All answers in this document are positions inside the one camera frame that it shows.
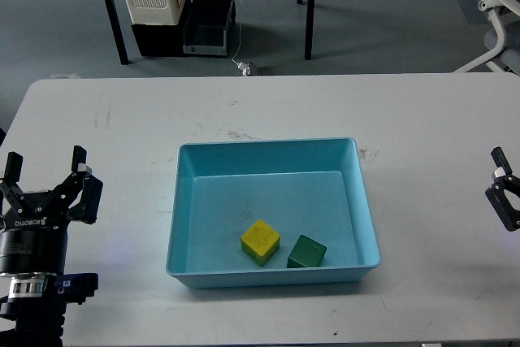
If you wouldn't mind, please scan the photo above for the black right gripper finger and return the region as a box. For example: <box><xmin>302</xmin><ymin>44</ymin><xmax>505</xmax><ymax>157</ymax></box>
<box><xmin>485</xmin><ymin>146</ymin><xmax>519</xmax><ymax>232</ymax></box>

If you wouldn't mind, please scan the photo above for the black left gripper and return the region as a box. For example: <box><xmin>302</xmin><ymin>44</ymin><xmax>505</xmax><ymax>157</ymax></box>
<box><xmin>1</xmin><ymin>145</ymin><xmax>103</xmax><ymax>275</ymax></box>

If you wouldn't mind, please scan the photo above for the green wooden cube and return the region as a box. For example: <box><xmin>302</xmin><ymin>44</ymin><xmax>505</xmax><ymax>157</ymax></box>
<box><xmin>287</xmin><ymin>235</ymin><xmax>327</xmax><ymax>268</ymax></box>

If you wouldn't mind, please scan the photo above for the yellow wooden cube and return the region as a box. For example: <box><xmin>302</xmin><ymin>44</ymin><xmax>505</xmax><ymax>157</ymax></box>
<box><xmin>240</xmin><ymin>219</ymin><xmax>281</xmax><ymax>267</ymax></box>

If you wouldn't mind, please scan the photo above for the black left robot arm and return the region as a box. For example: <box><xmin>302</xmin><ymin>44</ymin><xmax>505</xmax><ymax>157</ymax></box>
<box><xmin>1</xmin><ymin>145</ymin><xmax>103</xmax><ymax>346</ymax></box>

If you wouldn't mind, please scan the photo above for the black storage box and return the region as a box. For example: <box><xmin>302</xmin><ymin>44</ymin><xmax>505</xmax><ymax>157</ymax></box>
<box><xmin>131</xmin><ymin>0</ymin><xmax>192</xmax><ymax>58</ymax></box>

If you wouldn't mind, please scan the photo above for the black table leg left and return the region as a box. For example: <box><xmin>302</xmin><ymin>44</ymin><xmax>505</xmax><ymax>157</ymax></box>
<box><xmin>104</xmin><ymin>0</ymin><xmax>130</xmax><ymax>65</ymax></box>

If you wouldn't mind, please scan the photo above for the light blue plastic tray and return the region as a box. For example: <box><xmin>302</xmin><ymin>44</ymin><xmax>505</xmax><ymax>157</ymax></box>
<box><xmin>166</xmin><ymin>138</ymin><xmax>381</xmax><ymax>288</ymax></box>

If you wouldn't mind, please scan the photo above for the white office chair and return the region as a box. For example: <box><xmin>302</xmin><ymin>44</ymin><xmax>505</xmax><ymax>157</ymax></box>
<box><xmin>457</xmin><ymin>0</ymin><xmax>519</xmax><ymax>75</ymax></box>

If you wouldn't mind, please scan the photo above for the dark grey open bin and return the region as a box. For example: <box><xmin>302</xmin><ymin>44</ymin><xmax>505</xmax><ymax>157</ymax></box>
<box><xmin>183</xmin><ymin>0</ymin><xmax>236</xmax><ymax>57</ymax></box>

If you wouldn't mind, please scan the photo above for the white power adapter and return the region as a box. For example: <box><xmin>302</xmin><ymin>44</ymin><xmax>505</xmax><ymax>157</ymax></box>
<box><xmin>236</xmin><ymin>62</ymin><xmax>262</xmax><ymax>76</ymax></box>

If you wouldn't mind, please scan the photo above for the black table leg right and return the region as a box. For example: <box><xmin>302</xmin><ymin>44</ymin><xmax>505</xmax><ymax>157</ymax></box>
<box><xmin>304</xmin><ymin>0</ymin><xmax>315</xmax><ymax>60</ymax></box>

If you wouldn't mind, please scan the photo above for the white hanging cable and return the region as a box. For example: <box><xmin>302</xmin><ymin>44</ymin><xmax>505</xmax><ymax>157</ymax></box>
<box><xmin>231</xmin><ymin>0</ymin><xmax>246</xmax><ymax>64</ymax></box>

